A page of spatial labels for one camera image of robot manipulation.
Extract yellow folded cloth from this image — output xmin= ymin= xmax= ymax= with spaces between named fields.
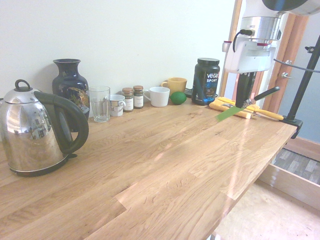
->
xmin=208 ymin=96 xmax=262 ymax=120

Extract red wrist mount bracket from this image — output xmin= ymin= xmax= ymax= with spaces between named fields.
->
xmin=221 ymin=39 xmax=233 ymax=53

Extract dark blue painted vase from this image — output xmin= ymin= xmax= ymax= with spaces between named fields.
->
xmin=51 ymin=58 xmax=90 ymax=121

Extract metal spoon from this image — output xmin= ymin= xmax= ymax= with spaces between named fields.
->
xmin=221 ymin=103 xmax=266 ymax=119

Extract light wood door frame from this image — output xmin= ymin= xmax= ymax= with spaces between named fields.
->
xmin=219 ymin=0 xmax=245 ymax=98

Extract plain white cup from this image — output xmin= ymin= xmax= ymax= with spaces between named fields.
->
xmin=142 ymin=86 xmax=171 ymax=108

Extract black camera stand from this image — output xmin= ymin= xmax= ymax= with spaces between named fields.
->
xmin=277 ymin=14 xmax=320 ymax=141

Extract black Vega protein tub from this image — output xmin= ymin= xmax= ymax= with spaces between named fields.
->
xmin=191 ymin=57 xmax=221 ymax=107

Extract small printed white cup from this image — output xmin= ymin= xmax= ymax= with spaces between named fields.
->
xmin=109 ymin=94 xmax=127 ymax=117

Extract yellow mug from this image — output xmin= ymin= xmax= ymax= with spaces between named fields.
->
xmin=160 ymin=77 xmax=188 ymax=97

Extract green lime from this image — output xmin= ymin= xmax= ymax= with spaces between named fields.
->
xmin=169 ymin=91 xmax=187 ymax=106

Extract yellow handled utensil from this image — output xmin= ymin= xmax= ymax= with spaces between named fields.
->
xmin=217 ymin=97 xmax=285 ymax=122

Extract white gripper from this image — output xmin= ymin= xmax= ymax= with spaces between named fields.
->
xmin=224 ymin=37 xmax=273 ymax=110

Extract clear drinking glass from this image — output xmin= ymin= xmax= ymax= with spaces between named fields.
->
xmin=88 ymin=85 xmax=111 ymax=123

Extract large wooden drawer white front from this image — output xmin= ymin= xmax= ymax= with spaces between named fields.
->
xmin=212 ymin=163 xmax=320 ymax=240

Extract black clamp pole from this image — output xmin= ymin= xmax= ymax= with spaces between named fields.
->
xmin=286 ymin=34 xmax=320 ymax=121

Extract black Ulanzi clamp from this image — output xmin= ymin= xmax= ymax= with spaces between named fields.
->
xmin=278 ymin=113 xmax=304 ymax=140

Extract green black scissors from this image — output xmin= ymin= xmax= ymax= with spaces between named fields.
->
xmin=215 ymin=86 xmax=281 ymax=123

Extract brown lid spice jar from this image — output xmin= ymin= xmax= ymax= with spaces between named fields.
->
xmin=132 ymin=85 xmax=145 ymax=110
xmin=121 ymin=87 xmax=134 ymax=113

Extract stainless steel electric kettle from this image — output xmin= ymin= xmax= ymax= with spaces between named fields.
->
xmin=0 ymin=79 xmax=90 ymax=178

